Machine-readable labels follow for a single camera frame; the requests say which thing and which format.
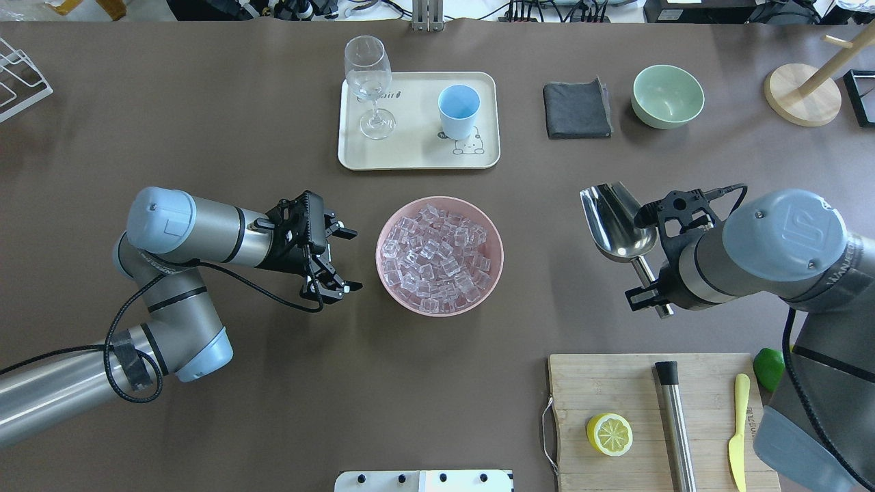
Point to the wooden cup tree stand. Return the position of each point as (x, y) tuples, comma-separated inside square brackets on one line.
[(808, 96)]

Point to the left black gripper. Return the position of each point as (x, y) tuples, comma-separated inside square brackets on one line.
[(285, 257)]

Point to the yellow plastic knife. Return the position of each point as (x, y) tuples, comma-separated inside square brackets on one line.
[(736, 446)]

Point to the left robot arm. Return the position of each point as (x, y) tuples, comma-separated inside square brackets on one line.
[(170, 326)]

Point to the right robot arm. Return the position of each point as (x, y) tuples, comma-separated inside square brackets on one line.
[(817, 428)]

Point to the clear wine glass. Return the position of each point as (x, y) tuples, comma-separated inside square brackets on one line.
[(368, 76)]

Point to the steel ice scoop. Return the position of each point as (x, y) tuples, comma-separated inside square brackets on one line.
[(610, 211)]

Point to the aluminium frame post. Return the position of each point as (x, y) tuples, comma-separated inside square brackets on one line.
[(428, 15)]

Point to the pink bowl of ice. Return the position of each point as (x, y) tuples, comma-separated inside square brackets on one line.
[(439, 256)]

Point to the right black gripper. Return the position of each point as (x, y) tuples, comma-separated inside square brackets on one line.
[(673, 285)]

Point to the black tray with glasses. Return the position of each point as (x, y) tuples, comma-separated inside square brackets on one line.
[(859, 87)]

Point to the steel muddler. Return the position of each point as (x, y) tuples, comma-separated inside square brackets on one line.
[(667, 374)]

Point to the white cup rack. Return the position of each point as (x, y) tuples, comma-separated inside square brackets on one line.
[(22, 82)]

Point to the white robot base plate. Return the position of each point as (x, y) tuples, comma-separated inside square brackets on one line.
[(475, 479)]

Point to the lemon half slice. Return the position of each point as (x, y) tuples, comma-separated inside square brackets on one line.
[(610, 434)]

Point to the bamboo cutting board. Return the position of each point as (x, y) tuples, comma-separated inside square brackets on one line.
[(585, 385)]

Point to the green lime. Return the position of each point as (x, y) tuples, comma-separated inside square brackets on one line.
[(769, 366)]

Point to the folded grey cloth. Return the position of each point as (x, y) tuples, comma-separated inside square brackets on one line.
[(577, 110)]

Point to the cream serving tray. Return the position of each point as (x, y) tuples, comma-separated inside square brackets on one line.
[(418, 143)]

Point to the green ceramic bowl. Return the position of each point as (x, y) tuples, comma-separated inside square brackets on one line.
[(666, 97)]

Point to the light blue cup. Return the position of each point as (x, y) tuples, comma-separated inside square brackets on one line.
[(459, 107)]

